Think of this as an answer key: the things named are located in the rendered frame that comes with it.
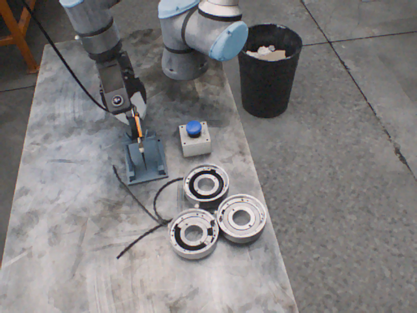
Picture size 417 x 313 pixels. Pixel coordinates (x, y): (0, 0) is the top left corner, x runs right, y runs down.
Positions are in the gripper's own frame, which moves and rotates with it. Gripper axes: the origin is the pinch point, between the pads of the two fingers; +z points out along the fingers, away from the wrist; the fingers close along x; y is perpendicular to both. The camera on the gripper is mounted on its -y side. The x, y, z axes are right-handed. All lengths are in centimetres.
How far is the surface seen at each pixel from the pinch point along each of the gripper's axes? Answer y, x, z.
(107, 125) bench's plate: 13.9, 9.5, 11.5
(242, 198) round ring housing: -22.4, -17.5, 11.6
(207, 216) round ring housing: -24.3, -8.8, 10.8
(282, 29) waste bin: 96, -79, 59
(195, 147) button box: -4.8, -11.4, 10.7
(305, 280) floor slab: -19, -39, 97
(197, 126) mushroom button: -2.0, -13.5, 6.5
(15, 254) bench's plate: -18.7, 34.1, 9.3
